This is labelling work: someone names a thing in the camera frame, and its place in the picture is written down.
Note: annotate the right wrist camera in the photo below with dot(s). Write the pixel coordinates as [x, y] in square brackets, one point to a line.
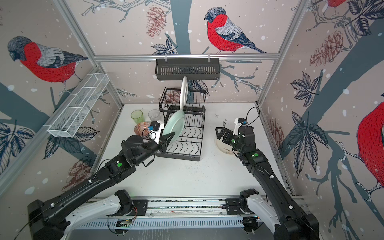
[238, 123]

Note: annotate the pale green plate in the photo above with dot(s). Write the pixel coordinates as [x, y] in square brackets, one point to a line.
[176, 123]

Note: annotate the horizontal aluminium frame bar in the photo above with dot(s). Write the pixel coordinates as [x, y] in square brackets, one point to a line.
[150, 58]

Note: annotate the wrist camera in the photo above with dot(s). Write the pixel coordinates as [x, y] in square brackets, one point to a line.
[238, 123]
[156, 127]

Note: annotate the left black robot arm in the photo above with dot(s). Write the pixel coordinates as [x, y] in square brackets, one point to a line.
[48, 220]

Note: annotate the white wire wall basket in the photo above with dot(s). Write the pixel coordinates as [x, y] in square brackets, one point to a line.
[72, 117]

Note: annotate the black hanging wall basket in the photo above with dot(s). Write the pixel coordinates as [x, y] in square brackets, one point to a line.
[192, 69]

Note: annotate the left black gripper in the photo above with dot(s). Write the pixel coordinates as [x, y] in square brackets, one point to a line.
[163, 143]

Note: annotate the clear drinking glass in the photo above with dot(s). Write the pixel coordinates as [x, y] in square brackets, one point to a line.
[154, 115]

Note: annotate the black two-tier dish rack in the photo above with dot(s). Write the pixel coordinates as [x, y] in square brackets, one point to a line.
[188, 141]

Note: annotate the white plate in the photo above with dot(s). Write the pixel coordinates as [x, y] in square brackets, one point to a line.
[184, 93]
[224, 148]

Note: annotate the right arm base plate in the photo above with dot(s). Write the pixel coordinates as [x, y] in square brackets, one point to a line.
[240, 207]

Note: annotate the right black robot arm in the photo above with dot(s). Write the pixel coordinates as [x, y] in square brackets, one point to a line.
[282, 215]

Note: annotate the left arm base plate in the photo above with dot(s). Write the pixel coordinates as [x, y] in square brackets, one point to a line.
[132, 208]

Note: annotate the aluminium mounting rail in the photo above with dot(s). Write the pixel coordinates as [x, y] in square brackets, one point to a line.
[98, 208]

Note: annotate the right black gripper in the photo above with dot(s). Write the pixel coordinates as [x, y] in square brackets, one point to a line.
[220, 135]

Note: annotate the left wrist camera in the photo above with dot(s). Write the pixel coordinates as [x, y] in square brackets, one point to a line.
[156, 127]

